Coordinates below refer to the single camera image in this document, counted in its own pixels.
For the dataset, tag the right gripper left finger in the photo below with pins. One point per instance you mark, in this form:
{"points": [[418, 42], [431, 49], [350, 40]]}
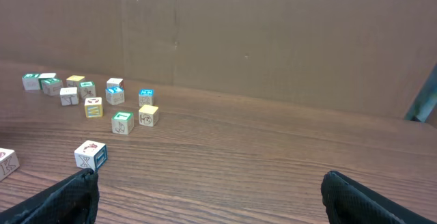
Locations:
{"points": [[73, 200]]}

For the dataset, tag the yellow block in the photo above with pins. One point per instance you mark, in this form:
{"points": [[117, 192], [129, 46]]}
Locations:
{"points": [[74, 80], [148, 115]]}

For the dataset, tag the white block monkey picture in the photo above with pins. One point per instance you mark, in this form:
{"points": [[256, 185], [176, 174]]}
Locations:
{"points": [[91, 154]]}

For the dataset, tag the yellow top block rear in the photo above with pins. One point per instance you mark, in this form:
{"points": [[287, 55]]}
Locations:
{"points": [[74, 80]]}

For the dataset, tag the yellow top block right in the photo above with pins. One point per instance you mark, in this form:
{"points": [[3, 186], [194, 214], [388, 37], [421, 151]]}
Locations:
{"points": [[148, 115]]}

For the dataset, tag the white block blue side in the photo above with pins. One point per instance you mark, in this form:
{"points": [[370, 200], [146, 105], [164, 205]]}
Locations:
{"points": [[69, 96]]}

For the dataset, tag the small green top block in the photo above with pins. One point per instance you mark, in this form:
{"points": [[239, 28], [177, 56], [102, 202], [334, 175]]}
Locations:
{"points": [[87, 89]]}

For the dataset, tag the white block animal picture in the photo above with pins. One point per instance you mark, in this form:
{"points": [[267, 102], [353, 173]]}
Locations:
{"points": [[93, 107]]}

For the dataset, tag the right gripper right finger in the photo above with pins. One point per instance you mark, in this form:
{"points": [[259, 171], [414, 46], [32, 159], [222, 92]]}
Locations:
{"points": [[349, 202]]}

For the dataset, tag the cardboard back wall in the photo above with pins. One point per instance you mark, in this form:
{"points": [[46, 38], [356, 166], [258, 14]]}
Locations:
{"points": [[365, 56]]}

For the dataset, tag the green top block far left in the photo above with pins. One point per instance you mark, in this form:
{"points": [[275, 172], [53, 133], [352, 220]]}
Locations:
{"points": [[31, 81]]}

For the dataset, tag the blue P block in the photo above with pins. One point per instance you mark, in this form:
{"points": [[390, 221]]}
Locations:
{"points": [[115, 95]]}

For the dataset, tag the white block green edge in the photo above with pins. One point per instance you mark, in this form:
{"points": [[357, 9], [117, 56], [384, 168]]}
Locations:
{"points": [[9, 162]]}

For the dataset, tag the blue top block right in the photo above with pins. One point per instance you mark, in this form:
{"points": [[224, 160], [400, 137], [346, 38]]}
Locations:
{"points": [[146, 97]]}

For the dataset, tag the green top block right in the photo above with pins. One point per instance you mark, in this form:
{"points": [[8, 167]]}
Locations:
{"points": [[122, 122]]}

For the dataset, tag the white top block green side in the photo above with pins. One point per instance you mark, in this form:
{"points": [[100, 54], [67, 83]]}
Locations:
{"points": [[44, 76]]}

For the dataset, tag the white top block rear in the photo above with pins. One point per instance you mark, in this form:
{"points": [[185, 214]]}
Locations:
{"points": [[115, 82]]}

